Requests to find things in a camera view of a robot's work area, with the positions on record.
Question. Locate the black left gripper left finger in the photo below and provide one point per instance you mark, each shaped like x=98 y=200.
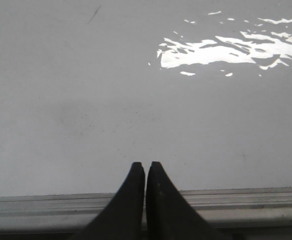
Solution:
x=121 y=218

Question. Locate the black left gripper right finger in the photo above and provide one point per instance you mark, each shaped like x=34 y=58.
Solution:
x=168 y=214

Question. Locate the white whiteboard with aluminium frame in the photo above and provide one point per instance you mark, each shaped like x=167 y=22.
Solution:
x=88 y=87

